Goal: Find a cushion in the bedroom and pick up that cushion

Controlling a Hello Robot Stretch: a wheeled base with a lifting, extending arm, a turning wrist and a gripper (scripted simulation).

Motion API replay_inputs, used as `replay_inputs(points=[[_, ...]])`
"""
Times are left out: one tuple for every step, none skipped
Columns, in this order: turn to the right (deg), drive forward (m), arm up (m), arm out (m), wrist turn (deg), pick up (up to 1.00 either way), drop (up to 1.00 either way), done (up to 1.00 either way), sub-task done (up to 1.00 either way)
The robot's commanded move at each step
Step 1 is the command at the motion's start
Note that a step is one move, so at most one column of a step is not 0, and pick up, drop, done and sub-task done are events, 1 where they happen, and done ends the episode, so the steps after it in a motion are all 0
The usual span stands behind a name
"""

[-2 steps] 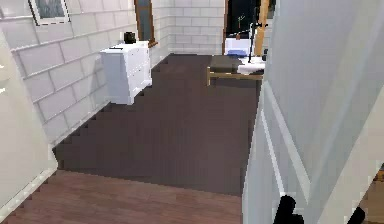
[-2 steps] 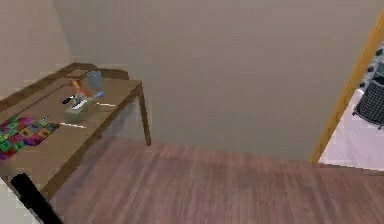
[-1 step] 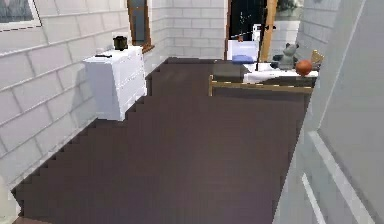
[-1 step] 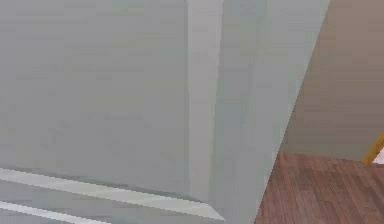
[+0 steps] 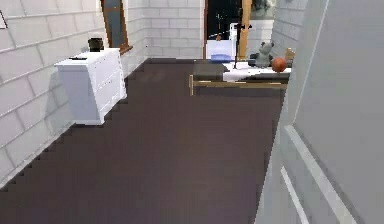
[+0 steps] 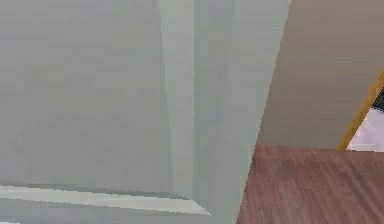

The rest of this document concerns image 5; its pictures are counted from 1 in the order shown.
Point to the wooden bed with white mattress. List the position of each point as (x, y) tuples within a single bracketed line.
[(246, 78)]

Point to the white box with blue base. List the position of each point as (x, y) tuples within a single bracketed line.
[(220, 51)]

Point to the black floor lamp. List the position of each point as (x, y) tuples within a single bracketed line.
[(239, 43)]

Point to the grey teddy bear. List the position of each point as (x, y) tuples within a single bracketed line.
[(264, 55)]

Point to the wooden room door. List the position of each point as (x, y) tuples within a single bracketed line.
[(245, 28)]

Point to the orange basketball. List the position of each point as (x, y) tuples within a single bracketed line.
[(279, 64)]

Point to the white chest of drawers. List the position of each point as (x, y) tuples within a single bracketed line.
[(91, 85)]

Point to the tan small toy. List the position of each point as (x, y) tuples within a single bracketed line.
[(290, 53)]

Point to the black pot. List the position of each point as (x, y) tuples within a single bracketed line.
[(95, 44)]

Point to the black flat remote control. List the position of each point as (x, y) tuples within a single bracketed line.
[(77, 58)]

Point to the white room door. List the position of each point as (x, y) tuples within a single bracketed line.
[(326, 133)]

